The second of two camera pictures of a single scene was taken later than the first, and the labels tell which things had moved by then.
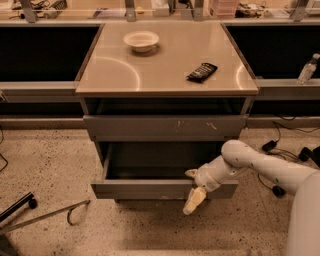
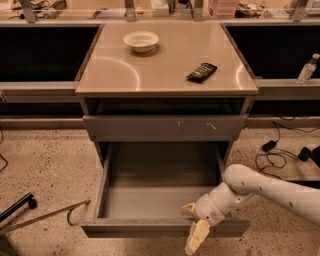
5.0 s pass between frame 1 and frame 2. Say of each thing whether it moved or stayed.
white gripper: moved
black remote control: stayed
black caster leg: stayed
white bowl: stayed
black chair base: stayed
